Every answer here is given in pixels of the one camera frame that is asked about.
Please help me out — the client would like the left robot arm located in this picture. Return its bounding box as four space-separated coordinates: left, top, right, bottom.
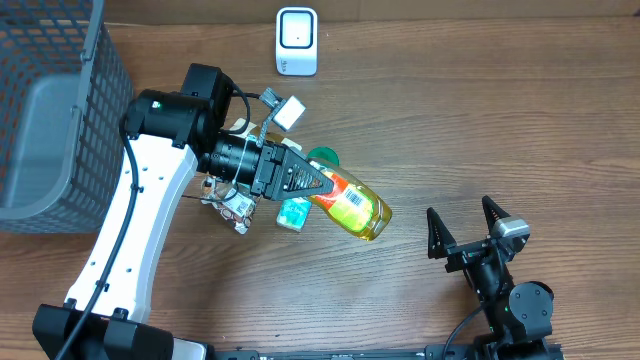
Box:
32 64 333 359

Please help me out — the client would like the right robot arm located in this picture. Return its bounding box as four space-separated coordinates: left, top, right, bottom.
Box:
425 196 563 360

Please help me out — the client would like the brown white snack wrapper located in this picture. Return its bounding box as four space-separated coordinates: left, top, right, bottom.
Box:
198 123 302 235

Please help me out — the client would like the green lid jar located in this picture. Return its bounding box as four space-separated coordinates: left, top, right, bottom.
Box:
307 147 340 166

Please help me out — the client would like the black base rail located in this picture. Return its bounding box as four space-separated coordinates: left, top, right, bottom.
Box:
119 342 565 360

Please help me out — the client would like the grey plastic mesh basket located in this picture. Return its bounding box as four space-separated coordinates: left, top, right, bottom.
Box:
1 0 133 233

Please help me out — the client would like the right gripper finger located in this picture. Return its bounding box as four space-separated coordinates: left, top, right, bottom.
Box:
426 207 456 259
482 195 510 235

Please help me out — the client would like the yellow dish soap bottle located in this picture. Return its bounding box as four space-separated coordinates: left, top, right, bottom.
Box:
308 157 392 241

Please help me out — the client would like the teal white tissue pack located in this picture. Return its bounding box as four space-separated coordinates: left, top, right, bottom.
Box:
276 198 312 232

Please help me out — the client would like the white barcode scanner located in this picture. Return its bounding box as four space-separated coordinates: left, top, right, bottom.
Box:
275 6 318 77

